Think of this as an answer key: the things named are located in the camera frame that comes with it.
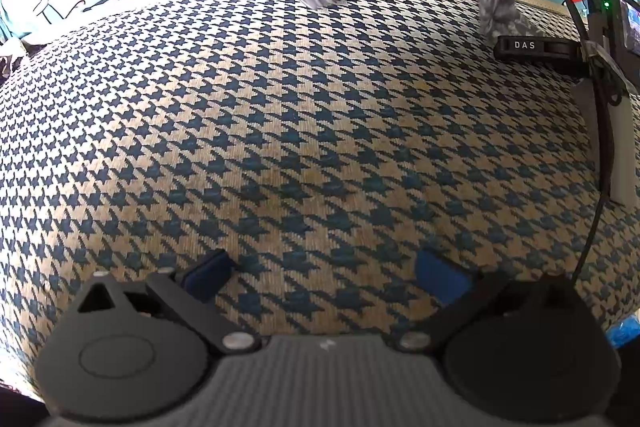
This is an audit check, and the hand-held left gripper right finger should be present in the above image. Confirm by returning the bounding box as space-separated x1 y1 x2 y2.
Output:
397 250 582 354

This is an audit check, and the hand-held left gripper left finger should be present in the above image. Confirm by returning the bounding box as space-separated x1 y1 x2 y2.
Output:
75 249 262 356

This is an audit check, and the houndstooth sofa seat cushion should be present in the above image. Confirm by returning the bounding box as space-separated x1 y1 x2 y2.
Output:
0 0 640 408

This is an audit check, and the blue plastic wrapper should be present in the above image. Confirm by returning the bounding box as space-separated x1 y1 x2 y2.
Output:
604 314 640 352

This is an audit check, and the black cable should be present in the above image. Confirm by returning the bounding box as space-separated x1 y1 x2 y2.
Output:
572 97 618 282

